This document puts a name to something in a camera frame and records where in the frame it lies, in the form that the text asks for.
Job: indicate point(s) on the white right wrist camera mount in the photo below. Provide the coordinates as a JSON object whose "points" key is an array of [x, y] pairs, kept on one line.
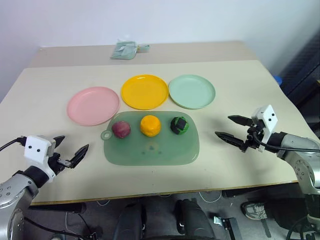
{"points": [[268, 117]]}

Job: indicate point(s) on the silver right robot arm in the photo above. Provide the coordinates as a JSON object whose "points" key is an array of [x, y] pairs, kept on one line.
{"points": [[303, 165]]}

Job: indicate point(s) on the dark rounded shape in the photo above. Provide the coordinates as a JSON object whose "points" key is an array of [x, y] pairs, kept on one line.
{"points": [[193, 220], [131, 222]]}

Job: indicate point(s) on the orange fruit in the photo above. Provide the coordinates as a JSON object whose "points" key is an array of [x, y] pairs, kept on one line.
{"points": [[150, 125]]}

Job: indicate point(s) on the black table crossbar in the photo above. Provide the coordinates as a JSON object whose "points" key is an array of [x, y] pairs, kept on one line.
{"points": [[57, 208]]}

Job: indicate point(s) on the black mesh chair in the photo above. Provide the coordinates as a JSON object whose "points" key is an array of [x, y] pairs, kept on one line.
{"points": [[303, 72]]}

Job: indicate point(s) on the red apple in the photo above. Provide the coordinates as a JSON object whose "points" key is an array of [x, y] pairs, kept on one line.
{"points": [[121, 129]]}

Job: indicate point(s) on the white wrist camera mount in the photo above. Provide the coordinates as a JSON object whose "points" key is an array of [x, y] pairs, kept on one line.
{"points": [[37, 147], [268, 117]]}

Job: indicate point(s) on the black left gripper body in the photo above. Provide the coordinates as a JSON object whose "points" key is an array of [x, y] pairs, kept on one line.
{"points": [[55, 163]]}

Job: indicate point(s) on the pink plate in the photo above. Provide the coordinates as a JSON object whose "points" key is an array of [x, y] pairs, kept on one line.
{"points": [[93, 105]]}

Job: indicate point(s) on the yellow plate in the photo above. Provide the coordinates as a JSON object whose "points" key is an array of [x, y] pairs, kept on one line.
{"points": [[144, 91]]}

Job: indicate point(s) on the blue round object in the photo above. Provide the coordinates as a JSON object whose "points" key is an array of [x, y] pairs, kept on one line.
{"points": [[278, 80]]}

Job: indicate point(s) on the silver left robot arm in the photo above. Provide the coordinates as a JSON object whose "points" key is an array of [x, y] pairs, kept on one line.
{"points": [[15, 192]]}

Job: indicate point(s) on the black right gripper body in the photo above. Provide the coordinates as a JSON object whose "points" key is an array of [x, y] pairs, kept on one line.
{"points": [[252, 138]]}

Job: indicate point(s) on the dark green toy vegetable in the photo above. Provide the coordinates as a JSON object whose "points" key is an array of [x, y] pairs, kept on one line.
{"points": [[179, 125]]}

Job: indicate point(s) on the grey sneaker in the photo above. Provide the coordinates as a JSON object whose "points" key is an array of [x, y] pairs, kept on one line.
{"points": [[253, 210]]}

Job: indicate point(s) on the metal caster bracket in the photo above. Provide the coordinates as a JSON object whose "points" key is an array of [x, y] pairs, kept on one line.
{"points": [[226, 223]]}

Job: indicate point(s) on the translucent green cutting board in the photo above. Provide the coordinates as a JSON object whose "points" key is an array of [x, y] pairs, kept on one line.
{"points": [[162, 150]]}

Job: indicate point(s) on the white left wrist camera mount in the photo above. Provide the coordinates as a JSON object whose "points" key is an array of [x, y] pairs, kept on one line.
{"points": [[37, 147]]}

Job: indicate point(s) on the light green plate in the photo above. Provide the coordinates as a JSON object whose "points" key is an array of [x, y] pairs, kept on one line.
{"points": [[192, 91]]}

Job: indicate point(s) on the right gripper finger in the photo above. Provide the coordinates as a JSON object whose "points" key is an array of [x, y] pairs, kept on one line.
{"points": [[230, 138], [241, 120]]}

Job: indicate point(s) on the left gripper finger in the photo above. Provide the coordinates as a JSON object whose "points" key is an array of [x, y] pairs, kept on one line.
{"points": [[80, 155], [59, 141]]}

